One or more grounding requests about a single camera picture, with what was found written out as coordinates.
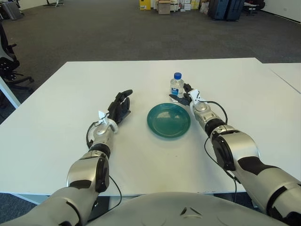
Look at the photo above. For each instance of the yellow box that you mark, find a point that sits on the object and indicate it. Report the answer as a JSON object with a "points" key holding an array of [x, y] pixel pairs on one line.
{"points": [[144, 4]]}

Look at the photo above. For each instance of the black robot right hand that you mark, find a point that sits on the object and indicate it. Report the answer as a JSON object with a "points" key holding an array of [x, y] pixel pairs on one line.
{"points": [[184, 101]]}

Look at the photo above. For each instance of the black rolling chair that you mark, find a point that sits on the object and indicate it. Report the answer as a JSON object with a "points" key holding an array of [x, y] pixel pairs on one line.
{"points": [[251, 7]]}

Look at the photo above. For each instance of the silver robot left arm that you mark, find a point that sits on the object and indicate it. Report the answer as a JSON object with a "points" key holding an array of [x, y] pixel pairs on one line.
{"points": [[82, 171]]}

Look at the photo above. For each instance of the black white mesh office chair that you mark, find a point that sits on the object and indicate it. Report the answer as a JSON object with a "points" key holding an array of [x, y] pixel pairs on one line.
{"points": [[8, 67]]}

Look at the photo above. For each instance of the white plastic bag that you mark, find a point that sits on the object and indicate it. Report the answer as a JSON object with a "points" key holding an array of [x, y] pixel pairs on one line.
{"points": [[204, 8]]}

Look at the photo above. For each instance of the black desk frame legs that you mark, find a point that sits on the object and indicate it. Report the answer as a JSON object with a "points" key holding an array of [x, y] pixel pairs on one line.
{"points": [[48, 2]]}

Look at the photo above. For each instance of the white carton stack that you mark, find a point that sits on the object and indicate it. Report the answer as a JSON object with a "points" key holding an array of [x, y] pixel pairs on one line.
{"points": [[188, 4]]}

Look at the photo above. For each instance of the grey hard case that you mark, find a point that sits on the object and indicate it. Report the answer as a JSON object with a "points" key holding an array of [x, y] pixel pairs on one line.
{"points": [[13, 11]]}

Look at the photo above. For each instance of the clear bottle with blue cap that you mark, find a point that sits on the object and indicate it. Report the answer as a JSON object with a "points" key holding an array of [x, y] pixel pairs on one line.
{"points": [[176, 86]]}

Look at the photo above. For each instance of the white desk leg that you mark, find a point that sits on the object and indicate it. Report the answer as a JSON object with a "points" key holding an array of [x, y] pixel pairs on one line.
{"points": [[10, 95]]}

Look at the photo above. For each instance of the dark blue suitcase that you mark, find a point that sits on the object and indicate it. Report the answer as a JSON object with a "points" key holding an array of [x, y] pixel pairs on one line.
{"points": [[234, 10]]}

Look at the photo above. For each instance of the black suitcase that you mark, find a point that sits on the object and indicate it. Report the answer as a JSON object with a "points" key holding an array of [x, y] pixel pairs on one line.
{"points": [[213, 10]]}

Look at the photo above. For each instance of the grey robot torso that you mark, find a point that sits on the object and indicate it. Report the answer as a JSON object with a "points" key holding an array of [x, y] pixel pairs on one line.
{"points": [[164, 209]]}

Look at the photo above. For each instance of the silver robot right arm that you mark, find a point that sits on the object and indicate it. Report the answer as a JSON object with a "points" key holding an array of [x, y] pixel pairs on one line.
{"points": [[240, 148]]}

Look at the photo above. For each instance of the green round plate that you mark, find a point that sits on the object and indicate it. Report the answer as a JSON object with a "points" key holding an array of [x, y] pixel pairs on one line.
{"points": [[169, 127]]}

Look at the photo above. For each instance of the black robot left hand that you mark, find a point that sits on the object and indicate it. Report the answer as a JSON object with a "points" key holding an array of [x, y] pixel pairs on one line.
{"points": [[118, 110]]}

